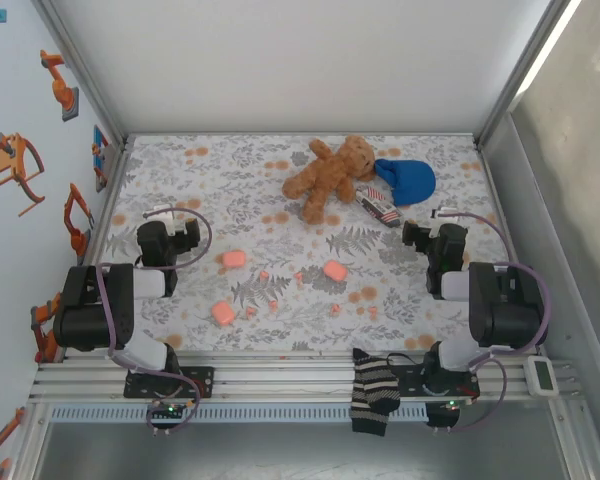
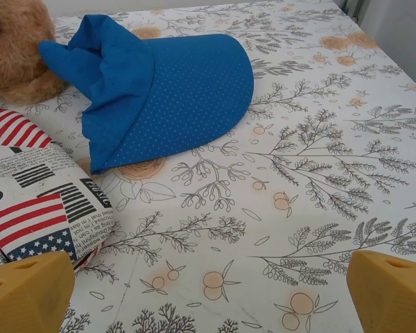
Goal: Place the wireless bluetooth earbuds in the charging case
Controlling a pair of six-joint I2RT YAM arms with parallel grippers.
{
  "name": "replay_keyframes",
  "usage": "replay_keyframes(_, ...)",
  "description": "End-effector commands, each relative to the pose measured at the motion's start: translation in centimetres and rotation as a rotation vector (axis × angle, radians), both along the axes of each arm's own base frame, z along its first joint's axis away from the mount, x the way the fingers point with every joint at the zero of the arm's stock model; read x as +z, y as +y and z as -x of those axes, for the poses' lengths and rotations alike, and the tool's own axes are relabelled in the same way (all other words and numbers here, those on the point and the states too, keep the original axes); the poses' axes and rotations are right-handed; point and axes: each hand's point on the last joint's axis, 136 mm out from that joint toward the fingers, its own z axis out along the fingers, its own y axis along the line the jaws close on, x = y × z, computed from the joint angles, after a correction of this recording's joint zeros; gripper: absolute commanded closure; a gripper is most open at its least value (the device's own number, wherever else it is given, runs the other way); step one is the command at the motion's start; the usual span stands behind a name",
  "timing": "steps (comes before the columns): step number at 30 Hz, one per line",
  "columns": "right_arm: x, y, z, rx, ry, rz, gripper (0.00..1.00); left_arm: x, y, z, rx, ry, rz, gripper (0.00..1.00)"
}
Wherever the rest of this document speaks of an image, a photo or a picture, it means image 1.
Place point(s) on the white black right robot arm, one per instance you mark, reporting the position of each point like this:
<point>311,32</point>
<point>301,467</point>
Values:
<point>505,315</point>

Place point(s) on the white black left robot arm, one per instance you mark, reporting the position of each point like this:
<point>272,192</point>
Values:
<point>80,320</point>

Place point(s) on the blue knitted cap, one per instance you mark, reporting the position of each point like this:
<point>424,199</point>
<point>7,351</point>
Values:
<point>410,182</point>

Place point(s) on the red white striped packet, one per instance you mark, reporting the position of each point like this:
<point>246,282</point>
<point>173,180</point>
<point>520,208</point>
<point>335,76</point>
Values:
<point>380,205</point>

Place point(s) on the floral patterned table mat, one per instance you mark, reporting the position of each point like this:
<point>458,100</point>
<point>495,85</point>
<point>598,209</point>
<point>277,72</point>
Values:
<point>240,165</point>

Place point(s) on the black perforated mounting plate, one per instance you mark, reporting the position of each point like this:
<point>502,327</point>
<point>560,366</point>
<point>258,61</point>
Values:
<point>410,380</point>
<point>207,375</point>

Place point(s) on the brown teddy bear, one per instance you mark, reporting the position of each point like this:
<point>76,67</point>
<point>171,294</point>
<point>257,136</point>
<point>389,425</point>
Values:
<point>330,172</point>

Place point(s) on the white digital timer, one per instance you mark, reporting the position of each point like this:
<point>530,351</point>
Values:
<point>542,375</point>

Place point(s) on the small green-lit circuit board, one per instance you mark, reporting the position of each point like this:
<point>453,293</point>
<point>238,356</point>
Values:
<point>451,406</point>
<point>170,410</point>

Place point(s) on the black beige striped sock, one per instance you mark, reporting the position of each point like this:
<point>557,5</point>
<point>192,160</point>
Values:
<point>375,390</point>

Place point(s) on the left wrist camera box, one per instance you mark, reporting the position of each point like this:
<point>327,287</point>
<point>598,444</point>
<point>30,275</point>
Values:
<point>167,220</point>

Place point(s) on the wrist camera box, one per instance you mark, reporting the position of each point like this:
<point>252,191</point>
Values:
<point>167,220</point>
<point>442,222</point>

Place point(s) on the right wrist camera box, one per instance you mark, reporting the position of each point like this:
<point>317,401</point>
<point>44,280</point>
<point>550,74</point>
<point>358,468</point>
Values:
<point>442,222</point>

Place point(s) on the blue orange machine wall sticker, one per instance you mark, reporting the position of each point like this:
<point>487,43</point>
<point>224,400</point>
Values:
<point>100,155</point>

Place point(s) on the orange grey gripper wall sticker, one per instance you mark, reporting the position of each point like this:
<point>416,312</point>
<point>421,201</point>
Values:
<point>12,160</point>

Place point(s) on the thin aluminium frame rail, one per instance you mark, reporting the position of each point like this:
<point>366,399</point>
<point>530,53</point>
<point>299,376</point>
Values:
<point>300,135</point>

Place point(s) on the aluminium frame post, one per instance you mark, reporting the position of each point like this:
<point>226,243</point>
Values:
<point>577,440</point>
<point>86,75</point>
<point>523,75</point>

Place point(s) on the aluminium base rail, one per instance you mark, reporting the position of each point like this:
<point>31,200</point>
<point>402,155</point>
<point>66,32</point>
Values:
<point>290,375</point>

